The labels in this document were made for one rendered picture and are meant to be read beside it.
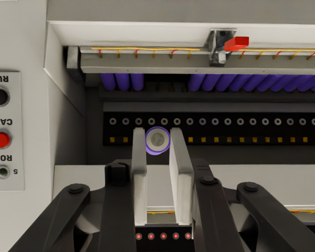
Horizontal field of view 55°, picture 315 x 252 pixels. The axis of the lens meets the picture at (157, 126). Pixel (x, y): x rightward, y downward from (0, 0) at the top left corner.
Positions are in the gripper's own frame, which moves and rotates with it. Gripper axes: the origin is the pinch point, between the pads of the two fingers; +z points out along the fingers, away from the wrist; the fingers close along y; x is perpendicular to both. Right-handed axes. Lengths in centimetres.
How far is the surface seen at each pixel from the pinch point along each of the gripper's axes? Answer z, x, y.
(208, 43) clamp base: 18.7, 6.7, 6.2
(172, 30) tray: 17.0, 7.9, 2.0
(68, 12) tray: 16.3, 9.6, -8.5
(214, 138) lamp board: 28.5, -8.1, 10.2
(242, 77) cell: 23.3, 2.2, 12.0
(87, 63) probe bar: 19.7, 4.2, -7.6
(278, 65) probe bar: 19.6, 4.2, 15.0
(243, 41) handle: 9.8, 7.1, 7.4
